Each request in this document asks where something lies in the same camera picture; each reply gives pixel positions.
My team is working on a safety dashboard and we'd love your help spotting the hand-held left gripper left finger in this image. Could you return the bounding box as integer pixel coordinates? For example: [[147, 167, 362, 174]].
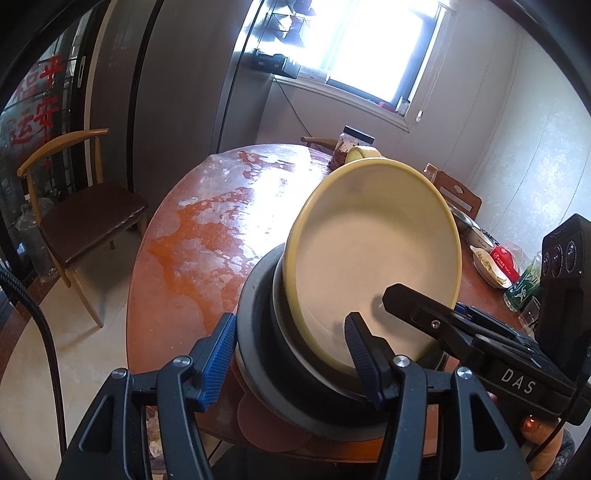
[[55, 312, 238, 480]]

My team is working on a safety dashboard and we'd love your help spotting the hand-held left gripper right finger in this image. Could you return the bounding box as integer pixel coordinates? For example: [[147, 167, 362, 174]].
[[344, 312, 522, 480]]

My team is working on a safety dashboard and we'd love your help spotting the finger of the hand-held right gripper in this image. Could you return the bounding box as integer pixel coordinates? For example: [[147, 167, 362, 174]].
[[382, 284, 481, 356], [455, 302, 529, 340]]

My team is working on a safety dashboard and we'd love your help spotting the large steel bowl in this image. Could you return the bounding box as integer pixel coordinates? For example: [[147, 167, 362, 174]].
[[236, 242, 446, 440]]

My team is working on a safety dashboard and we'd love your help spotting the yellow bowl with handle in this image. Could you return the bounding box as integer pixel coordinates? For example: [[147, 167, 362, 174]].
[[283, 147, 462, 372]]

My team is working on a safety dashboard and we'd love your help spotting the person's right hand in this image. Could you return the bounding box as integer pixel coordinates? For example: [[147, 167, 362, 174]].
[[522, 414, 573, 480]]

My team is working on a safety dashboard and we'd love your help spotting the clear plastic cup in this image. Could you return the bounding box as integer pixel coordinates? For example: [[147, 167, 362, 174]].
[[519, 295, 542, 328]]

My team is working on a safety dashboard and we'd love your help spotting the green plastic bottle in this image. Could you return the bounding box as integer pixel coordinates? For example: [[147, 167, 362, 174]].
[[503, 251, 543, 311]]

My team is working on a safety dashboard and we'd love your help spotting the white plate with food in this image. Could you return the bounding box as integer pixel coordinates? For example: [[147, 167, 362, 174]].
[[471, 244, 509, 289]]

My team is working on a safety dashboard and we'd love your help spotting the red tissue packet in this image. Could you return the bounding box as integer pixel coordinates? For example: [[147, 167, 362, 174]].
[[489, 246, 522, 284]]

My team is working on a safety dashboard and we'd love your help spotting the white printed ceramic bowl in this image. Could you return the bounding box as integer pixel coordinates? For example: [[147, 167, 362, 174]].
[[466, 226, 499, 247]]

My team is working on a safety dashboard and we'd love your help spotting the wooden chair with carved back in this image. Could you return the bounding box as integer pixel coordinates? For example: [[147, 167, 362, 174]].
[[434, 171, 482, 222]]

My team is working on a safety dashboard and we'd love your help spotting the black-lidded glass jar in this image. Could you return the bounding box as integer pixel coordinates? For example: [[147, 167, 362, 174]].
[[329, 126, 375, 171]]

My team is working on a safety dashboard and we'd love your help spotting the curved wooden chair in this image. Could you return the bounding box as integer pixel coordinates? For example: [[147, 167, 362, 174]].
[[17, 129, 149, 328], [301, 136, 342, 155]]

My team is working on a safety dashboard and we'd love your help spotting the clear plastic jug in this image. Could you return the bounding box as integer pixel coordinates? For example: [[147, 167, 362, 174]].
[[11, 203, 56, 278]]

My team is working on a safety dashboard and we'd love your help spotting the window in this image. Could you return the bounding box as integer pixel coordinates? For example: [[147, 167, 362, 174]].
[[272, 0, 458, 134]]

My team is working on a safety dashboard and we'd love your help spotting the grey refrigerator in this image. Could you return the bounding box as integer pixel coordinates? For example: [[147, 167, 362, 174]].
[[88, 0, 259, 195]]

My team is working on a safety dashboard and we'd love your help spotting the glass door with red decals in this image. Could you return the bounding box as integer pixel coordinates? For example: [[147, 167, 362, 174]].
[[0, 28, 93, 287]]

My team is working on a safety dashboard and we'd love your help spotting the black storage rack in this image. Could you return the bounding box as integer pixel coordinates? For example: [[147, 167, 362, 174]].
[[249, 0, 315, 79]]

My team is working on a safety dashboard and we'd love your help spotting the thick black cable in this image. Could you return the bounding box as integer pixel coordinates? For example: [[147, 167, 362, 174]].
[[0, 265, 70, 462]]

